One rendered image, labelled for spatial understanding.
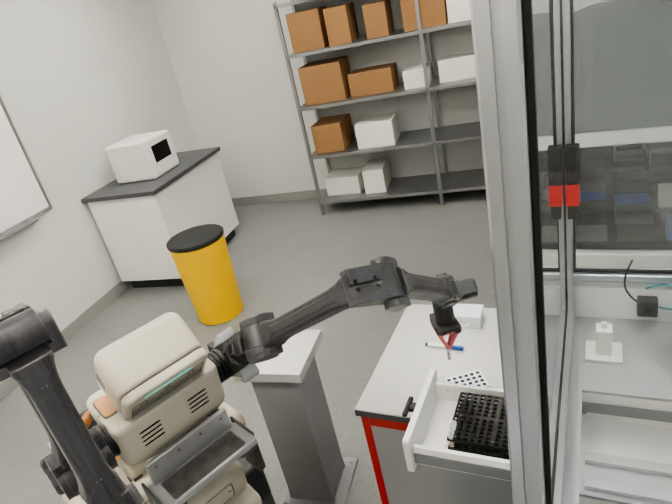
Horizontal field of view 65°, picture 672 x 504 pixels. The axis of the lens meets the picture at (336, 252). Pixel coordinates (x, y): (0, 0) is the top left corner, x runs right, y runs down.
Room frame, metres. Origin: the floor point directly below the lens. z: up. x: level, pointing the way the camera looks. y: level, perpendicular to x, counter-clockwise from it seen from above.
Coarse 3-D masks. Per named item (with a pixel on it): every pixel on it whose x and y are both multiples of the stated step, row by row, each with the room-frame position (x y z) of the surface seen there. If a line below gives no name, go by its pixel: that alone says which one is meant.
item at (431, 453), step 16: (448, 384) 1.20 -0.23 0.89; (448, 400) 1.19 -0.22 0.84; (432, 416) 1.15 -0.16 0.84; (448, 416) 1.13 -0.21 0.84; (432, 432) 1.09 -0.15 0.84; (448, 432) 1.08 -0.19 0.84; (416, 448) 1.00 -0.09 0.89; (432, 448) 0.98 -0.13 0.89; (432, 464) 0.98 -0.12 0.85; (448, 464) 0.95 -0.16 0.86; (464, 464) 0.93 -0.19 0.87; (480, 464) 0.92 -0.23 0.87; (496, 464) 0.90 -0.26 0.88
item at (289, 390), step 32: (288, 352) 1.73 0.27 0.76; (256, 384) 1.69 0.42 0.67; (288, 384) 1.64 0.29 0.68; (320, 384) 1.79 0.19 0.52; (288, 416) 1.65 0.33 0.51; (320, 416) 1.72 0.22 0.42; (288, 448) 1.67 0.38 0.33; (320, 448) 1.65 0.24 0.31; (288, 480) 1.69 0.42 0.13; (320, 480) 1.63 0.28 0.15
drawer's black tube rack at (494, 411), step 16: (480, 400) 1.10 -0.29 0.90; (496, 400) 1.09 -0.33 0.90; (464, 416) 1.06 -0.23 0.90; (480, 416) 1.04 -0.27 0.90; (496, 416) 1.03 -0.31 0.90; (464, 432) 1.00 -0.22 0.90; (480, 432) 0.99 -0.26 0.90; (496, 432) 0.98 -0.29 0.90; (448, 448) 0.99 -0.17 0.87; (464, 448) 0.98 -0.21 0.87; (480, 448) 0.97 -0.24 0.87; (496, 448) 0.93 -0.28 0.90
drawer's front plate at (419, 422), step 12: (432, 372) 1.22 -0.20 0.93; (432, 384) 1.19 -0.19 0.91; (420, 396) 1.14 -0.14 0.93; (432, 396) 1.18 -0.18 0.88; (420, 408) 1.09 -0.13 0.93; (432, 408) 1.16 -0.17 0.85; (420, 420) 1.07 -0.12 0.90; (408, 432) 1.02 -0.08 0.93; (420, 432) 1.06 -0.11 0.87; (408, 444) 0.98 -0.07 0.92; (420, 444) 1.05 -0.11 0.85; (408, 456) 0.99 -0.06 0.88; (408, 468) 0.99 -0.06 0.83
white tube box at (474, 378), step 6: (468, 372) 1.34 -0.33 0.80; (474, 372) 1.33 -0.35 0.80; (480, 372) 1.33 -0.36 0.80; (444, 378) 1.34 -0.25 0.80; (450, 378) 1.33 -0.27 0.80; (456, 378) 1.33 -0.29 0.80; (462, 378) 1.32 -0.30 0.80; (468, 378) 1.31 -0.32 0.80; (474, 378) 1.31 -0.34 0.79; (480, 378) 1.30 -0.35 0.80; (462, 384) 1.29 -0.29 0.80; (468, 384) 1.28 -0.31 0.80; (474, 384) 1.28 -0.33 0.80; (480, 384) 1.27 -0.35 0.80; (486, 384) 1.27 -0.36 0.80
